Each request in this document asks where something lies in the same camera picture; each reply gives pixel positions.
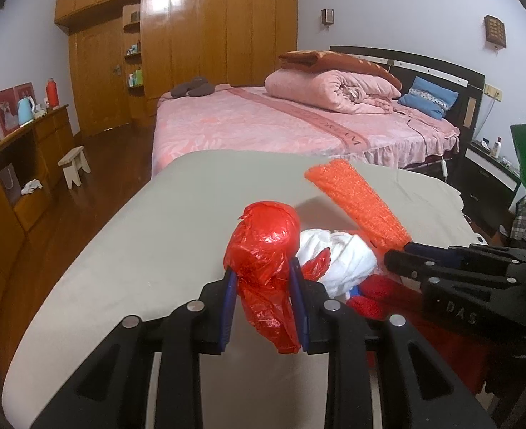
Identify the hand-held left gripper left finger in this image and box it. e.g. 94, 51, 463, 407
30, 269, 239, 429

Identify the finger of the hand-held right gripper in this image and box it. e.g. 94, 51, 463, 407
403, 241, 526, 270
384, 249, 521, 291

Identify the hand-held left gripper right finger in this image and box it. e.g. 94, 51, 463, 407
289, 258, 498, 429

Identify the white tissue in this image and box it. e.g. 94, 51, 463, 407
297, 228, 378, 298

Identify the orange foam net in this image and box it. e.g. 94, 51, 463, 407
304, 159, 412, 252

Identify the red plastic bag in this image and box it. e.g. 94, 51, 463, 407
224, 201, 331, 355

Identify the black and white nightstand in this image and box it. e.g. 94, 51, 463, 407
453, 140, 525, 233

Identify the plaid cloth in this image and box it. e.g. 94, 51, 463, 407
511, 197, 526, 242

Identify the beige tablecloth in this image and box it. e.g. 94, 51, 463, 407
1, 149, 489, 429

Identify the large blue pillow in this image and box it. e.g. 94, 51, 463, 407
398, 76, 459, 120

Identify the dark wooden bed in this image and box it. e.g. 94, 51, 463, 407
151, 45, 487, 184

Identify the pink bed sheet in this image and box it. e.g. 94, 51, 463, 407
151, 83, 461, 177

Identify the pink folded quilt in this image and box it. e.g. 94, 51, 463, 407
264, 69, 402, 114

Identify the brown folded blanket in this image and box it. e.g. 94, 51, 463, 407
277, 50, 402, 90

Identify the small wooden stool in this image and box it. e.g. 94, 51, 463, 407
58, 145, 91, 189

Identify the wooden dresser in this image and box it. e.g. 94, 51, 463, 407
0, 104, 76, 287

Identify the grey paper bag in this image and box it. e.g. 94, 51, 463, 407
0, 164, 21, 204

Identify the wooden door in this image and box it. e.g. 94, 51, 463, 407
68, 20, 132, 137

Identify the wooden wardrobe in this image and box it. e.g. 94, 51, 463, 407
55, 0, 299, 128

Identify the light blue kettle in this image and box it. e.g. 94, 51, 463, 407
17, 96, 35, 125

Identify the large red framed photo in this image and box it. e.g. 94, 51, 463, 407
0, 88, 20, 137

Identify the large lattice wall lamp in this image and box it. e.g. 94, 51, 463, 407
484, 15, 507, 49

